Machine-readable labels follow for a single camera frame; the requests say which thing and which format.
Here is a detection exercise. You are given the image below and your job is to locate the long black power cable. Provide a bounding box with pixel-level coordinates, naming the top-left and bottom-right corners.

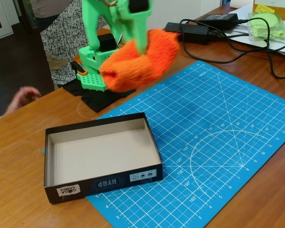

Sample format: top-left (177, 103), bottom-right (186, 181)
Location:
top-left (180, 18), bottom-right (285, 79)

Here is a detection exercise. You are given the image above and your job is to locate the orange terry cloth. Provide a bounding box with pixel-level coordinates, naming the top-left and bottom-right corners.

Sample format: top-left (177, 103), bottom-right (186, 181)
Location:
top-left (99, 28), bottom-right (181, 94)

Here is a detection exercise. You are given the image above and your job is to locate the blue cutting mat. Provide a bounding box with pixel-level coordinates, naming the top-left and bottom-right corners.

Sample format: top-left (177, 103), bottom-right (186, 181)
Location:
top-left (41, 60), bottom-right (285, 228)

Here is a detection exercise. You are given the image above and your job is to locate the thin black adapter cable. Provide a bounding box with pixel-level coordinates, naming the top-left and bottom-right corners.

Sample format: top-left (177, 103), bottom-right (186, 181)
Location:
top-left (208, 30), bottom-right (285, 52)

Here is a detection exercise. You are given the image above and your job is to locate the black cloth under robot base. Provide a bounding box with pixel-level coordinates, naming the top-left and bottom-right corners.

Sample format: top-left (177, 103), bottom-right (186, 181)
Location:
top-left (62, 79), bottom-right (136, 113)

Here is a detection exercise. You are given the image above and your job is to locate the person in patterned garment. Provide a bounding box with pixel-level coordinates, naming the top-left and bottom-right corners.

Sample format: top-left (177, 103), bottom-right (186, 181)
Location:
top-left (29, 0), bottom-right (110, 91)

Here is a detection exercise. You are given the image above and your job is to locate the brown cardboard box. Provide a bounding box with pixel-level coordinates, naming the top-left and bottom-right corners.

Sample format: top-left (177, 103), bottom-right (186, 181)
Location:
top-left (253, 0), bottom-right (285, 21)

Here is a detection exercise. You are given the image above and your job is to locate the black orange table clamp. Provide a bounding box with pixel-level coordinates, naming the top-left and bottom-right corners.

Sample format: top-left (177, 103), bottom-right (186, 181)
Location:
top-left (70, 61), bottom-right (88, 76)

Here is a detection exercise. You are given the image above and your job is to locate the yellow sticky note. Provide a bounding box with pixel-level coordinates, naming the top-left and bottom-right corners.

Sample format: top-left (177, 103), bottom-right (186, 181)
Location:
top-left (255, 3), bottom-right (276, 14)

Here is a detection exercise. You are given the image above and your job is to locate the white framed glass door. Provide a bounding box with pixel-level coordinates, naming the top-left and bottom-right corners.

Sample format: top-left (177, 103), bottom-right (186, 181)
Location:
top-left (0, 0), bottom-right (14, 43)

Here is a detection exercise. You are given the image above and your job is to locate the bare person hand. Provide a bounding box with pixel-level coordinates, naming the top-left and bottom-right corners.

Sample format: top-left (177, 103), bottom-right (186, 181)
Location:
top-left (5, 85), bottom-right (42, 114)

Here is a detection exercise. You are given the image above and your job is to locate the black power adapter blue light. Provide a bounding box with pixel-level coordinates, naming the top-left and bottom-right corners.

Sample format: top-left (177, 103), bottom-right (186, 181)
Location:
top-left (163, 22), bottom-right (210, 45)

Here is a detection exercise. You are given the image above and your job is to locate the black power adapter labelled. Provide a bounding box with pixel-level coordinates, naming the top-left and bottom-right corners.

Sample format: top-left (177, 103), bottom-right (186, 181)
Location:
top-left (198, 13), bottom-right (239, 31)

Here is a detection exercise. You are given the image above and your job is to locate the plastic bag with green parts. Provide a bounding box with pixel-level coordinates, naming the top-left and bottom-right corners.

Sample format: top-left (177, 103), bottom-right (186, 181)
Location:
top-left (248, 11), bottom-right (285, 41)

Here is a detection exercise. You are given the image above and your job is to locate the black cardboard box tray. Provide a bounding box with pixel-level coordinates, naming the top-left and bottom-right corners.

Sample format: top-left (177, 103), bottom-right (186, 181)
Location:
top-left (44, 112), bottom-right (163, 205)

